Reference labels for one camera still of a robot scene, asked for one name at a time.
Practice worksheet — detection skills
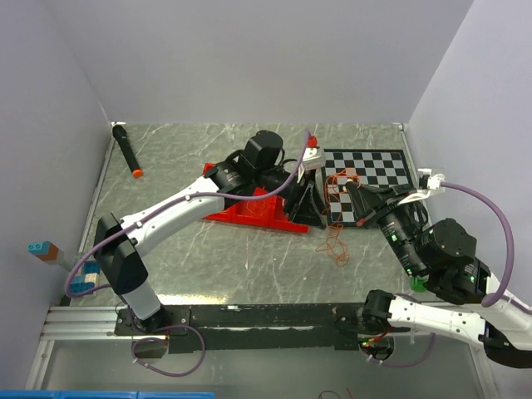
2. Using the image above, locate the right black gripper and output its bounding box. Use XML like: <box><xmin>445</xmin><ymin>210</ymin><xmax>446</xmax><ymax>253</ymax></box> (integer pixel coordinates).
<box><xmin>340</xmin><ymin>180</ymin><xmax>420</xmax><ymax>273</ymax></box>

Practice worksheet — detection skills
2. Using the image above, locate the blue white block stack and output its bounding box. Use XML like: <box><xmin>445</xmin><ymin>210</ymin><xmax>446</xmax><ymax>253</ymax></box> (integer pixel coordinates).
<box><xmin>70</xmin><ymin>260</ymin><xmax>101</xmax><ymax>294</ymax></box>

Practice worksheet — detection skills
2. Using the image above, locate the green small block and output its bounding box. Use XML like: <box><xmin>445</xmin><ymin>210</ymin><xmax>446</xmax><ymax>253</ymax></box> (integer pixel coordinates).
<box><xmin>410</xmin><ymin>277</ymin><xmax>427</xmax><ymax>293</ymax></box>

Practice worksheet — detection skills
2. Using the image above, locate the blue bin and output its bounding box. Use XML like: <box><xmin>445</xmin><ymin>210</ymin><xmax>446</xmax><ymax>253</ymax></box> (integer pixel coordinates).
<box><xmin>1</xmin><ymin>390</ymin><xmax>215</xmax><ymax>399</ymax></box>

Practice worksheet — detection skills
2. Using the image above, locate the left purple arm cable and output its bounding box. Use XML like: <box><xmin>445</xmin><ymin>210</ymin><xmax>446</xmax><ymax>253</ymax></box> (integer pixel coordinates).
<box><xmin>64</xmin><ymin>128</ymin><xmax>313</xmax><ymax>298</ymax></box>

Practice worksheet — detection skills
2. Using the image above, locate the red cable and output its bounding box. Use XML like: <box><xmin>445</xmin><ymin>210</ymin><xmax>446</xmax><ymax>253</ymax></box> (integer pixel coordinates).
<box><xmin>244</xmin><ymin>168</ymin><xmax>362</xmax><ymax>268</ymax></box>

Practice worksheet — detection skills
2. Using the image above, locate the blue orange toy block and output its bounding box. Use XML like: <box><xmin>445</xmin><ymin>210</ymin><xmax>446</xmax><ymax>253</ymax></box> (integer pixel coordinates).
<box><xmin>27</xmin><ymin>241</ymin><xmax>59</xmax><ymax>264</ymax></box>

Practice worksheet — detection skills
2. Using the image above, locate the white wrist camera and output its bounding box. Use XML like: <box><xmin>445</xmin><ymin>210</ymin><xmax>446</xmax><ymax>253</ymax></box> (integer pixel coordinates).
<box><xmin>301</xmin><ymin>135</ymin><xmax>325</xmax><ymax>171</ymax></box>
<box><xmin>398</xmin><ymin>168</ymin><xmax>446</xmax><ymax>205</ymax></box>

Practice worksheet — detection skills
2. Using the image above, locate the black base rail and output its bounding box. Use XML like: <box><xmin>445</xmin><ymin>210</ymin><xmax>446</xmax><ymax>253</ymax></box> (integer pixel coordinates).
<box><xmin>114</xmin><ymin>303</ymin><xmax>409</xmax><ymax>354</ymax></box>

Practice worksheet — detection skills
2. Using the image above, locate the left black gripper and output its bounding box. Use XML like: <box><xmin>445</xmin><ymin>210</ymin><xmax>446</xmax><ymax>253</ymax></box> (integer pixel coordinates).
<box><xmin>255</xmin><ymin>166</ymin><xmax>328</xmax><ymax>230</ymax></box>

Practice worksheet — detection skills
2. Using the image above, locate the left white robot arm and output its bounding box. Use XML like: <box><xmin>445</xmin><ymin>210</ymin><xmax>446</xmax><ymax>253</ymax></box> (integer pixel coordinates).
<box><xmin>93</xmin><ymin>130</ymin><xmax>326</xmax><ymax>334</ymax></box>

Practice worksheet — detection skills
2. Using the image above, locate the black white chessboard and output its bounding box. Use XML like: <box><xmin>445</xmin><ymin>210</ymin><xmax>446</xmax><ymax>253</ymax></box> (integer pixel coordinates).
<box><xmin>322</xmin><ymin>149</ymin><xmax>413</xmax><ymax>228</ymax></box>

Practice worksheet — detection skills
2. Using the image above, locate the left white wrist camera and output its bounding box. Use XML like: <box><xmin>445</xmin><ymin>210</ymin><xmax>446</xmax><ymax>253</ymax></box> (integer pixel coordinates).
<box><xmin>301</xmin><ymin>135</ymin><xmax>325</xmax><ymax>171</ymax></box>

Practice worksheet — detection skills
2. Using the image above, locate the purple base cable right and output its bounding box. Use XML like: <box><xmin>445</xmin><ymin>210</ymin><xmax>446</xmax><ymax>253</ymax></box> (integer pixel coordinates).
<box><xmin>365</xmin><ymin>332</ymin><xmax>437</xmax><ymax>368</ymax></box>

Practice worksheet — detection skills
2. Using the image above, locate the red three-compartment tray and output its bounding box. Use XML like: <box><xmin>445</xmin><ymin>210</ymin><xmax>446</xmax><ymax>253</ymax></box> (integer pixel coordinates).
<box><xmin>200</xmin><ymin>162</ymin><xmax>311</xmax><ymax>234</ymax></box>

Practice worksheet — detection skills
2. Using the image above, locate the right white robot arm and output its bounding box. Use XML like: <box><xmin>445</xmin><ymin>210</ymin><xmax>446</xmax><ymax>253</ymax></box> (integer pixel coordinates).
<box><xmin>344</xmin><ymin>180</ymin><xmax>531</xmax><ymax>369</ymax></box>

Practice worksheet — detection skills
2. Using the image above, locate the black orange-tipped marker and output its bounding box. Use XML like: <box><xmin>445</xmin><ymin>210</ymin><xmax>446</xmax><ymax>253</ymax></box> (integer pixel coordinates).
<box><xmin>111</xmin><ymin>125</ymin><xmax>143</xmax><ymax>179</ymax></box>

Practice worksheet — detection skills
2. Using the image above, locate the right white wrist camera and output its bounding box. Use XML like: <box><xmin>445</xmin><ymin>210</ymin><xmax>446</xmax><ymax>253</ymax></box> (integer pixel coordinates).
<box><xmin>398</xmin><ymin>168</ymin><xmax>446</xmax><ymax>205</ymax></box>

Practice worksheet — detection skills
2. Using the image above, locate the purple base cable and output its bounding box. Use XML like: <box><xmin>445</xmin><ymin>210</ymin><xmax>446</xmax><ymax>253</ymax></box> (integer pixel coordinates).
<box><xmin>365</xmin><ymin>332</ymin><xmax>437</xmax><ymax>368</ymax></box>
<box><xmin>131</xmin><ymin>323</ymin><xmax>206</xmax><ymax>378</ymax></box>

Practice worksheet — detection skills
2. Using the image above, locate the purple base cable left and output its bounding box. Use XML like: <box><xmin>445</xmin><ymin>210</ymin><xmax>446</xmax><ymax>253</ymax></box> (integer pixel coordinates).
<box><xmin>131</xmin><ymin>323</ymin><xmax>206</xmax><ymax>378</ymax></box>

